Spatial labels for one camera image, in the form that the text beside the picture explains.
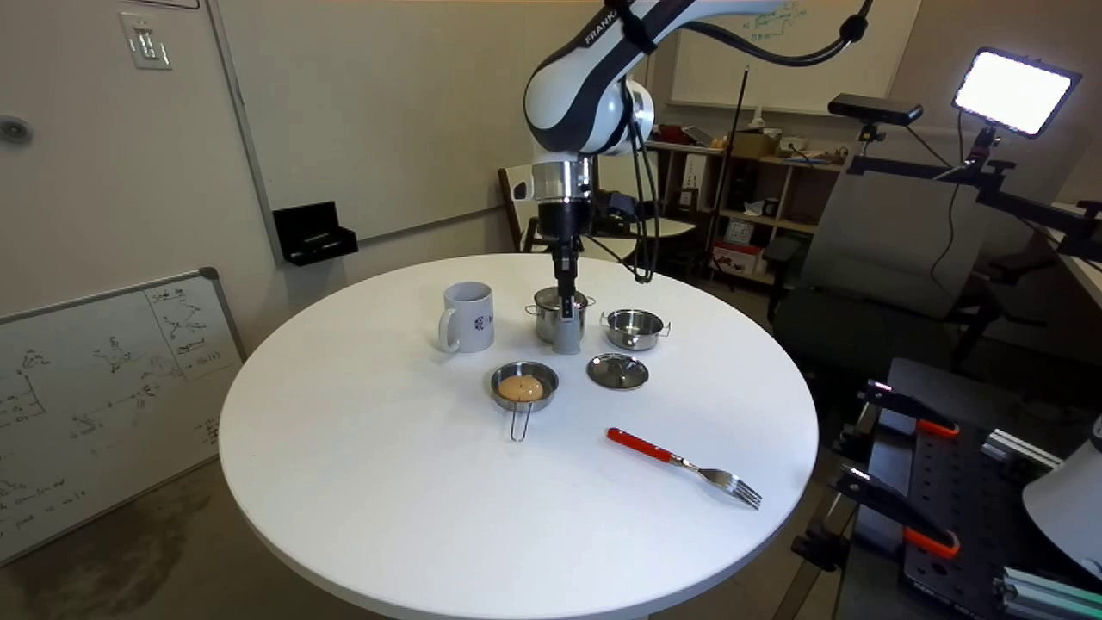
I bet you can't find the small wall whiteboard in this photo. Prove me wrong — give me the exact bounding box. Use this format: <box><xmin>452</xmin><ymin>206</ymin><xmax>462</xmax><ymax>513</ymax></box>
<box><xmin>670</xmin><ymin>0</ymin><xmax>927</xmax><ymax>118</ymax></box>

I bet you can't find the white mug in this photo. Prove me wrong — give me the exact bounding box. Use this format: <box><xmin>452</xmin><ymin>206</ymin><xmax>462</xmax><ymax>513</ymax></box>
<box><xmin>435</xmin><ymin>279</ymin><xmax>500</xmax><ymax>359</ymax></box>

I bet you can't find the leaning whiteboard with writing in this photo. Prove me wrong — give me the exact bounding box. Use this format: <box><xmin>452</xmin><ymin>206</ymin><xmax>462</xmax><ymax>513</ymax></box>
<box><xmin>0</xmin><ymin>265</ymin><xmax>250</xmax><ymax>565</ymax></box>

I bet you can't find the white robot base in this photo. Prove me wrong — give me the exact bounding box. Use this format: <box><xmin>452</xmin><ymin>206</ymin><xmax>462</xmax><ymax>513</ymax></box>
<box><xmin>1020</xmin><ymin>417</ymin><xmax>1102</xmax><ymax>583</ymax></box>

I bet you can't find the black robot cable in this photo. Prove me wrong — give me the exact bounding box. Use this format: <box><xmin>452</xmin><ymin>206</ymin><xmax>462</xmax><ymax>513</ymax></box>
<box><xmin>623</xmin><ymin>0</ymin><xmax>877</xmax><ymax>285</ymax></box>

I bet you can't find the white light switch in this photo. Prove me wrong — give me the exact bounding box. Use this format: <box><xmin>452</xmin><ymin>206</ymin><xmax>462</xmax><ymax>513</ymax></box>
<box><xmin>117</xmin><ymin>11</ymin><xmax>177</xmax><ymax>76</ymax></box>

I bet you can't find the small steel pan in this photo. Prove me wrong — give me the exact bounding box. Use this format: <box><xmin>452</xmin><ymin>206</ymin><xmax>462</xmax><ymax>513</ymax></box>
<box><xmin>489</xmin><ymin>359</ymin><xmax>564</xmax><ymax>446</ymax></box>

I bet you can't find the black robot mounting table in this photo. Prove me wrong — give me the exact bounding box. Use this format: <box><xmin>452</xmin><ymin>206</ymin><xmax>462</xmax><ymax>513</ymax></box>
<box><xmin>830</xmin><ymin>356</ymin><xmax>1102</xmax><ymax>620</ymax></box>

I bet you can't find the small steel bowl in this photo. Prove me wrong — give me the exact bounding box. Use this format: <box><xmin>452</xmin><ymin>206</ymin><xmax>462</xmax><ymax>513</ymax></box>
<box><xmin>585</xmin><ymin>352</ymin><xmax>656</xmax><ymax>394</ymax></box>

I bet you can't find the black camera on boom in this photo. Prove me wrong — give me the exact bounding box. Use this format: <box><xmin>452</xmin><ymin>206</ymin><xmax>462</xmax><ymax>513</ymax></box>
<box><xmin>828</xmin><ymin>93</ymin><xmax>929</xmax><ymax>129</ymax></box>

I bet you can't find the LED light panel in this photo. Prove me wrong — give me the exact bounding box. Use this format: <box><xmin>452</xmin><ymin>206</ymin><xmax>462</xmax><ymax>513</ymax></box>
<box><xmin>951</xmin><ymin>44</ymin><xmax>1085</xmax><ymax>143</ymax></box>

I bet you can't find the cardboard box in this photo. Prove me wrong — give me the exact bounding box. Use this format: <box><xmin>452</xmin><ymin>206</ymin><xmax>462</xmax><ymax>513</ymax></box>
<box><xmin>732</xmin><ymin>129</ymin><xmax>787</xmax><ymax>163</ymax></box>

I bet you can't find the tall steel pot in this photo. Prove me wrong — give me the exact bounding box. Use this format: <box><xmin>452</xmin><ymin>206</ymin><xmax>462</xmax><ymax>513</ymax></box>
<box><xmin>527</xmin><ymin>283</ymin><xmax>601</xmax><ymax>356</ymax></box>

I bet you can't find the red handled fork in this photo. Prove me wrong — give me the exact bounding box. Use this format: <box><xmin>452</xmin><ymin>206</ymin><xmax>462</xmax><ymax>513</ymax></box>
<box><xmin>602</xmin><ymin>424</ymin><xmax>765</xmax><ymax>513</ymax></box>

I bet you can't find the wooden shelf unit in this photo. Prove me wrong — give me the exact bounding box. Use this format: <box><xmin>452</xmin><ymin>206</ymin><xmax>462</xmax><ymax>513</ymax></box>
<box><xmin>641</xmin><ymin>118</ymin><xmax>854</xmax><ymax>289</ymax></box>

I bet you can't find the white wooden chair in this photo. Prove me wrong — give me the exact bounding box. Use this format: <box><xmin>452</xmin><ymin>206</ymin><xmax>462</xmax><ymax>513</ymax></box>
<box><xmin>497</xmin><ymin>160</ymin><xmax>643</xmax><ymax>265</ymax></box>
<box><xmin>590</xmin><ymin>150</ymin><xmax>698</xmax><ymax>245</ymax></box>

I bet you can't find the silver aluminium rail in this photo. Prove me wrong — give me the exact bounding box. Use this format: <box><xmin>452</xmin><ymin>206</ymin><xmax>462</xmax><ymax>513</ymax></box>
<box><xmin>977</xmin><ymin>424</ymin><xmax>1066</xmax><ymax>471</ymax></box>

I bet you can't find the round wall fixture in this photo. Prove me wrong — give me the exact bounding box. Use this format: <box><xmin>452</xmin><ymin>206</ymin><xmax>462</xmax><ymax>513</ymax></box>
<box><xmin>0</xmin><ymin>112</ymin><xmax>39</xmax><ymax>151</ymax></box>

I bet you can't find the orange food piece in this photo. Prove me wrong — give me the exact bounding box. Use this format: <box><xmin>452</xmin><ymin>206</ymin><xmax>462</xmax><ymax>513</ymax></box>
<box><xmin>497</xmin><ymin>374</ymin><xmax>547</xmax><ymax>407</ymax></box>

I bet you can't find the dark wooden stick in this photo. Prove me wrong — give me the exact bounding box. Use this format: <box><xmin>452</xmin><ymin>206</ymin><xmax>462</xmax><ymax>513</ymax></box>
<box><xmin>720</xmin><ymin>70</ymin><xmax>756</xmax><ymax>185</ymax></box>

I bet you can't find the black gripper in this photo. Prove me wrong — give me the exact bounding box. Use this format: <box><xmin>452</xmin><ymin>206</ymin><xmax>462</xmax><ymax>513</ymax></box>
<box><xmin>539</xmin><ymin>200</ymin><xmax>592</xmax><ymax>307</ymax></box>

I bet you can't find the orange handled black clamp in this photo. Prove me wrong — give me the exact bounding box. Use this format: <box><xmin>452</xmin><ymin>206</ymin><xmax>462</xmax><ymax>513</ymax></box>
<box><xmin>804</xmin><ymin>463</ymin><xmax>964</xmax><ymax>571</ymax></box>
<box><xmin>840</xmin><ymin>376</ymin><xmax>964</xmax><ymax>460</ymax></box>

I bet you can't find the small steel pot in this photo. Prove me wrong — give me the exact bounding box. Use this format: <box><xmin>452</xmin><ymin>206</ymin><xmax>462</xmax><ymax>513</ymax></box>
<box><xmin>601</xmin><ymin>307</ymin><xmax>672</xmax><ymax>356</ymax></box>

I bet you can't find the green tinted aluminium rail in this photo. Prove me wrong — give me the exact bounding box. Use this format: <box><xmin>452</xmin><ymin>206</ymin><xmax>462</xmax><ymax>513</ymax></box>
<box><xmin>992</xmin><ymin>565</ymin><xmax>1102</xmax><ymax>620</ymax></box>

